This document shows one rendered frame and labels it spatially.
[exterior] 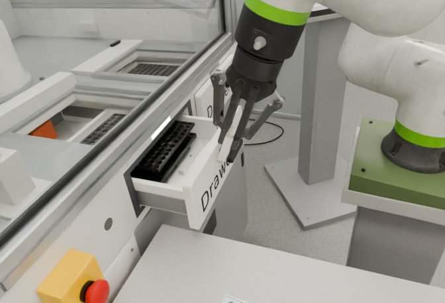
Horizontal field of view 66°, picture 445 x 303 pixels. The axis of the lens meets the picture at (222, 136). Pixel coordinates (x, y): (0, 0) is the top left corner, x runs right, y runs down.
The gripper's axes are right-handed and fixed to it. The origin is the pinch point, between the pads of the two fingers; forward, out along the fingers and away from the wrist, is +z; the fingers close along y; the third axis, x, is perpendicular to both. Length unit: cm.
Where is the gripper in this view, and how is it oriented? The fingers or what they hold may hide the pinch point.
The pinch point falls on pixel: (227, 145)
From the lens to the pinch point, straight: 64.3
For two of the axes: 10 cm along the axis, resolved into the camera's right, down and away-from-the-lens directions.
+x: 3.3, -5.4, 7.7
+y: 9.1, 4.0, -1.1
